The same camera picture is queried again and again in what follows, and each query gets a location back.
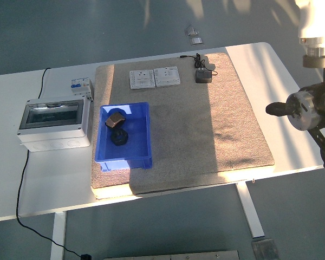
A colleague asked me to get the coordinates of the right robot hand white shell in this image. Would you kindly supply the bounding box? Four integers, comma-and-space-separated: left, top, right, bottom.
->
294, 0, 325, 39

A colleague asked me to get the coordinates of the large black hex nut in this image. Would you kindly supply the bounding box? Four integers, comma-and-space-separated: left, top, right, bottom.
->
105, 108, 127, 129

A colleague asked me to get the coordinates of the small black hex nut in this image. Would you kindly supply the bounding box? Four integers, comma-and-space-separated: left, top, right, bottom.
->
110, 128, 130, 147

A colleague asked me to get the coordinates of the white distribution box clear lid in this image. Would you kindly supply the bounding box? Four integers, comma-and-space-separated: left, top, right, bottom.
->
17, 97, 92, 152

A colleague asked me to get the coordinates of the open metal floor socket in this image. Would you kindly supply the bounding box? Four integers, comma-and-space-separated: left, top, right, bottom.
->
184, 25, 200, 37

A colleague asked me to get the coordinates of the grey-brown mat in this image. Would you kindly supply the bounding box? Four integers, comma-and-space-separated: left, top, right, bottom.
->
89, 51, 275, 196

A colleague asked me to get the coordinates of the white table leg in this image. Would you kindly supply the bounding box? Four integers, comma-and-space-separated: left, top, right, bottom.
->
235, 183, 265, 239
50, 211, 67, 260

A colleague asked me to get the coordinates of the blue plastic bin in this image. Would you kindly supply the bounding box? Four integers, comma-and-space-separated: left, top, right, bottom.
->
94, 102, 154, 172

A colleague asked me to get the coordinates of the grey metal foot plate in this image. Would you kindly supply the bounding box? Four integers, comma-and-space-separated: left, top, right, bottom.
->
251, 238, 280, 260

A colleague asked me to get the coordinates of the white blue circuit breaker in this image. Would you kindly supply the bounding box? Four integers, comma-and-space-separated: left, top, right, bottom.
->
69, 77, 94, 102

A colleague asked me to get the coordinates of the long grey metal plate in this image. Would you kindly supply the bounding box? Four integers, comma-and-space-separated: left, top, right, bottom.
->
102, 250, 241, 260

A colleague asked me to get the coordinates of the black power adapter with cord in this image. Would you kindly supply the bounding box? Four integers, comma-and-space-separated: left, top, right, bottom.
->
178, 53, 218, 84

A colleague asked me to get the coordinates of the white wall socket panel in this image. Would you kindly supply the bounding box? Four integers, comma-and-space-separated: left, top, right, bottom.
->
129, 69, 156, 90
153, 66, 181, 87

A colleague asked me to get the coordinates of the long black cable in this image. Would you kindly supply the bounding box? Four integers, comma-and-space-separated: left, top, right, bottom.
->
15, 67, 83, 257

